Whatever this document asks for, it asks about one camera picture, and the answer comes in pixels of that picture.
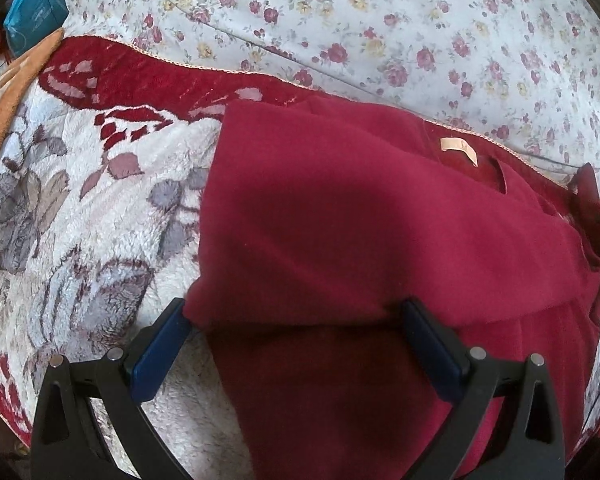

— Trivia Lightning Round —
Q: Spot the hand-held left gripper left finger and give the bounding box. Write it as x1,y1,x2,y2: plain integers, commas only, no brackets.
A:
30,297,196,480

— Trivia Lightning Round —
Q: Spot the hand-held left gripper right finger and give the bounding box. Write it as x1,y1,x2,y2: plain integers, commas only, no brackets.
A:
400,297,566,480

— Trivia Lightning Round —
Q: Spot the dark red fleece garment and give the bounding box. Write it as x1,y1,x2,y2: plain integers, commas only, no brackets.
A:
182,96,600,480

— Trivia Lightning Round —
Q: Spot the red and white plush blanket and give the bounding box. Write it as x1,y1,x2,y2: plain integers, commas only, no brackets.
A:
0,35,600,466

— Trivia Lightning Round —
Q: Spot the orange patterned blanket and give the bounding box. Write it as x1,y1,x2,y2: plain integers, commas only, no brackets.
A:
0,27,66,201

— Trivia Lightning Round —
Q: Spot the white floral quilt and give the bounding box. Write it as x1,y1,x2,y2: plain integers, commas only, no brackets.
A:
62,0,600,211

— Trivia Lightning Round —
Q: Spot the blue plastic bag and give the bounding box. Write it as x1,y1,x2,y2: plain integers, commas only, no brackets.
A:
2,0,68,58

